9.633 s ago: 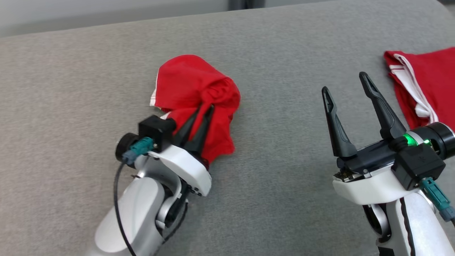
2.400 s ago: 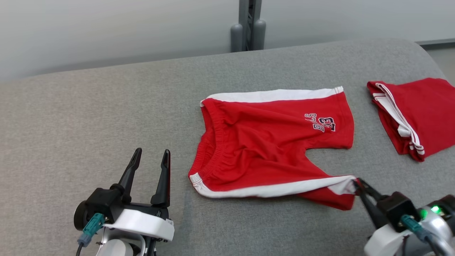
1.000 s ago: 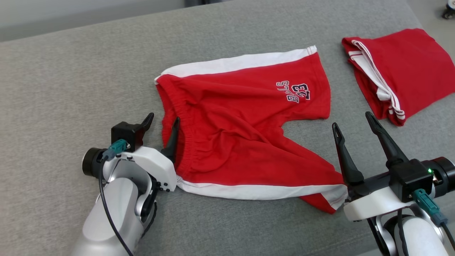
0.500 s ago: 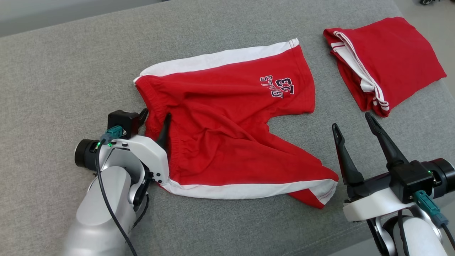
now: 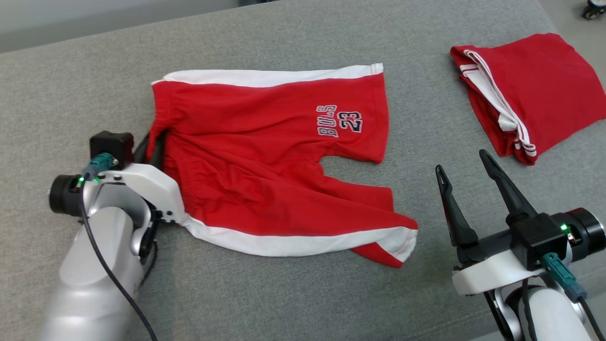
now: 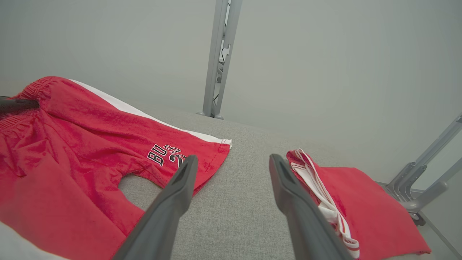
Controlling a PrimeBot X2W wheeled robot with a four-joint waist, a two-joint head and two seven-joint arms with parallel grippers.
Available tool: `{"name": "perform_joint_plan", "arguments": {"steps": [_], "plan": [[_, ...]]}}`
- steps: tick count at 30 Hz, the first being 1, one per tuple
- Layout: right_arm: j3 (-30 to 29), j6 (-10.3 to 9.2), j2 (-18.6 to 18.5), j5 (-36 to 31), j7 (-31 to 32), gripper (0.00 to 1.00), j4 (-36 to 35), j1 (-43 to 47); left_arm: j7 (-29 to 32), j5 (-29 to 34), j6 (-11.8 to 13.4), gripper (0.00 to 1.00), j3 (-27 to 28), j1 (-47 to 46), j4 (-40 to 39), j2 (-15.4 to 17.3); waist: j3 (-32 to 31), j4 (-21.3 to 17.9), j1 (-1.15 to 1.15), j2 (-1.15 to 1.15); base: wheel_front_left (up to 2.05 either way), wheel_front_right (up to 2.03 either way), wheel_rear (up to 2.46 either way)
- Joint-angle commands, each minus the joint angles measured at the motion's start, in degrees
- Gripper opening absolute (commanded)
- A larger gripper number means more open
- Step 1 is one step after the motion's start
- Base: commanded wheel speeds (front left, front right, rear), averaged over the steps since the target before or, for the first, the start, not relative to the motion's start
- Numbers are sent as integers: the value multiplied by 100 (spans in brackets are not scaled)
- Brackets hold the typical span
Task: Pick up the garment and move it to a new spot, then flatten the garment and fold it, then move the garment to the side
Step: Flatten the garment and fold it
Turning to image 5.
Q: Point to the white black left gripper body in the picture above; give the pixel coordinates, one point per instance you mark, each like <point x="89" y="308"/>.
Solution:
<point x="151" y="187"/>

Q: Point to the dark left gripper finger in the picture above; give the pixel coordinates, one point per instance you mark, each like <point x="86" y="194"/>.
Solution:
<point x="142" y="151"/>
<point x="157" y="151"/>

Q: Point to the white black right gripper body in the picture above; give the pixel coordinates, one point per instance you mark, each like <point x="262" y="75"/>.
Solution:
<point x="492" y="274"/>

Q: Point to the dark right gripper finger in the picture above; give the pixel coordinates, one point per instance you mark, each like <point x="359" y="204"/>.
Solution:
<point x="457" y="222"/>
<point x="513" y="206"/>

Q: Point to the red basketball shorts white bands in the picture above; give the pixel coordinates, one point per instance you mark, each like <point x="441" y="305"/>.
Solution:
<point x="246" y="156"/>

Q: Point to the red basketball jersey white sleeves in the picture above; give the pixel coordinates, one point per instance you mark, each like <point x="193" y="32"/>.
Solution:
<point x="544" y="90"/>

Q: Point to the black caster wheel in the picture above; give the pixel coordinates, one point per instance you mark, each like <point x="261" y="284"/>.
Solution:
<point x="594" y="10"/>

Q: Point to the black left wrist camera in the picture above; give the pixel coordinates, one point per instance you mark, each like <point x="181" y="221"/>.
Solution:
<point x="111" y="149"/>

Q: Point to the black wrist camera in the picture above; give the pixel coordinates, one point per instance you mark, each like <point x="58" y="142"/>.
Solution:
<point x="111" y="149"/>
<point x="539" y="239"/>

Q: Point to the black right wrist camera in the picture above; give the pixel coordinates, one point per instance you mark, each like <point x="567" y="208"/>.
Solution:
<point x="539" y="239"/>

